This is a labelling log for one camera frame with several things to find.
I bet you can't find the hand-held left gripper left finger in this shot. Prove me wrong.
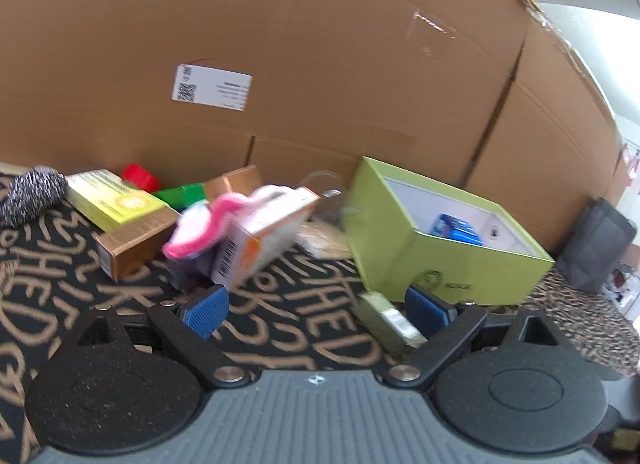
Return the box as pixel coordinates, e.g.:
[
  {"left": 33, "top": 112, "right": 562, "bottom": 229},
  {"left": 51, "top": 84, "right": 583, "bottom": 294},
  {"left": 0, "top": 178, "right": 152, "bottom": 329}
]
[{"left": 61, "top": 284, "right": 252, "bottom": 390}]

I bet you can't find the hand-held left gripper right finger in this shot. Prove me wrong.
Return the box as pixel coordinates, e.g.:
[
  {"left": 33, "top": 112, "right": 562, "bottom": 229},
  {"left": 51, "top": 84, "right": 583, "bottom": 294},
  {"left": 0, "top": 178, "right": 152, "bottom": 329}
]
[{"left": 384, "top": 284, "right": 577, "bottom": 391}]

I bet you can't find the lime green box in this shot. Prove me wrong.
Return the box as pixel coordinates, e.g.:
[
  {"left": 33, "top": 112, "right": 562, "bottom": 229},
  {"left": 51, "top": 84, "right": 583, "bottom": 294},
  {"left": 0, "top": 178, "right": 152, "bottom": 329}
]
[{"left": 344, "top": 156, "right": 557, "bottom": 306}]

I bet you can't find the yellow white box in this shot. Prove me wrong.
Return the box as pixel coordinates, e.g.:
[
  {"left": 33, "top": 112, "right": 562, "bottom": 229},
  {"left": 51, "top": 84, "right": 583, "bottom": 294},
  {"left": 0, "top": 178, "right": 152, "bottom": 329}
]
[{"left": 65, "top": 169, "right": 168, "bottom": 233}]

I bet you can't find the silver green small packet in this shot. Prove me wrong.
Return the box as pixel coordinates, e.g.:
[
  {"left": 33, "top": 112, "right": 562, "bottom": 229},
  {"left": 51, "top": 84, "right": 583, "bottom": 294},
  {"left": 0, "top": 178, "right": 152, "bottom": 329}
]
[{"left": 352, "top": 293, "right": 428, "bottom": 360}]

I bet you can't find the pink white cloth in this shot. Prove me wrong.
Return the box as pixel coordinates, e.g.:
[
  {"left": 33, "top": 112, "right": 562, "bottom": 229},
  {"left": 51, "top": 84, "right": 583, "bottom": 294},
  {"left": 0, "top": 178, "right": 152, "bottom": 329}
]
[{"left": 162, "top": 185, "right": 301, "bottom": 261}]

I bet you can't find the white orange barcode box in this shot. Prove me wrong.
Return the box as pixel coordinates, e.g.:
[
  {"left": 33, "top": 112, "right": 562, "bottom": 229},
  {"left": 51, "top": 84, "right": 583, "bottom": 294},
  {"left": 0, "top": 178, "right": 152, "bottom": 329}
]
[{"left": 210, "top": 187, "right": 321, "bottom": 290}]

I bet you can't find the blue packet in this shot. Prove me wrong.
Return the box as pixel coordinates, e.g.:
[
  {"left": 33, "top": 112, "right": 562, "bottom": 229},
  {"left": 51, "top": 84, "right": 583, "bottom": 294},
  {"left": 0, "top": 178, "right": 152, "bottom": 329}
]
[{"left": 429, "top": 214, "right": 485, "bottom": 247}]

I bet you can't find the black mat with tan letters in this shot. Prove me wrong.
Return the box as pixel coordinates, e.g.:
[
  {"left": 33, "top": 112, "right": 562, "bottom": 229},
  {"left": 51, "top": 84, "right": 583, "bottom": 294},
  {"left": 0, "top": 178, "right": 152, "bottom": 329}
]
[{"left": 0, "top": 161, "right": 531, "bottom": 464}]

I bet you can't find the long brown box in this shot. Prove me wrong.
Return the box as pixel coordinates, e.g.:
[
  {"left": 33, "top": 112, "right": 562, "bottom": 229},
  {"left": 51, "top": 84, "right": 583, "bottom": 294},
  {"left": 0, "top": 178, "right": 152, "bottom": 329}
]
[{"left": 95, "top": 207, "right": 182, "bottom": 281}]

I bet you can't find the green plastic container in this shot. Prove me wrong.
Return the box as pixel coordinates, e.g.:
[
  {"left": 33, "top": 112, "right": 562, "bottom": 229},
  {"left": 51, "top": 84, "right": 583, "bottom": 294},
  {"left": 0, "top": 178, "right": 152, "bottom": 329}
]
[{"left": 152, "top": 183, "right": 208, "bottom": 210}]

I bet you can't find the copper coloured box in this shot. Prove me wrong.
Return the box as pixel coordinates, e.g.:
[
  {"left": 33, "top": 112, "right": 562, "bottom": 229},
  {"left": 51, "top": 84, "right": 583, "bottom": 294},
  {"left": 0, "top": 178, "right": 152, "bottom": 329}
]
[{"left": 202, "top": 165, "right": 263, "bottom": 202}]

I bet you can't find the leopard print rug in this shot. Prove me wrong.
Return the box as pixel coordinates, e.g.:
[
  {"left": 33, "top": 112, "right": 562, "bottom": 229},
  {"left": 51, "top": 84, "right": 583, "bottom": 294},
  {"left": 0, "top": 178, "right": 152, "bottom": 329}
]
[{"left": 520, "top": 268, "right": 640, "bottom": 380}]

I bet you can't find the clear plastic cup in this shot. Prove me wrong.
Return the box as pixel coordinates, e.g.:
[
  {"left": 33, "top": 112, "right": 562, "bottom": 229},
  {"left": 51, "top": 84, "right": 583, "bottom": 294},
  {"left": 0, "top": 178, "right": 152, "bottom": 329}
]
[{"left": 300, "top": 170, "right": 351, "bottom": 225}]

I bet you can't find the red cap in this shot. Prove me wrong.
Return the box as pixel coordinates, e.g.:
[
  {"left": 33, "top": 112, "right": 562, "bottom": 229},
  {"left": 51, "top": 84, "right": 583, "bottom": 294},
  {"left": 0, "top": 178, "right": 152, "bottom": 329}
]
[{"left": 121, "top": 163, "right": 160, "bottom": 192}]

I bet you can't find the grey bag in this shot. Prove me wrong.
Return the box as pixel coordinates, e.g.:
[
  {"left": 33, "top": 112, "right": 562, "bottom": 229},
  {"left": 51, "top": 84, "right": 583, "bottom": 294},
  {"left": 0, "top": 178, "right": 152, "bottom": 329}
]
[{"left": 556, "top": 197, "right": 638, "bottom": 292}]

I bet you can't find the white shipping label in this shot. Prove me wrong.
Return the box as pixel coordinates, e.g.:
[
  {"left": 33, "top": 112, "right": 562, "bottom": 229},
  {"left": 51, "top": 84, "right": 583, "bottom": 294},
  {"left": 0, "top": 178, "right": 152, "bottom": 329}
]
[{"left": 172, "top": 63, "right": 253, "bottom": 111}]

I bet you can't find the large brown cardboard wall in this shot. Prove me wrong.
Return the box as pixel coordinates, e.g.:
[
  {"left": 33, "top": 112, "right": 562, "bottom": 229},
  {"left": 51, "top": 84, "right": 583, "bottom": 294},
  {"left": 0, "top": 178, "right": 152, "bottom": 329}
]
[{"left": 0, "top": 0, "right": 632, "bottom": 256}]

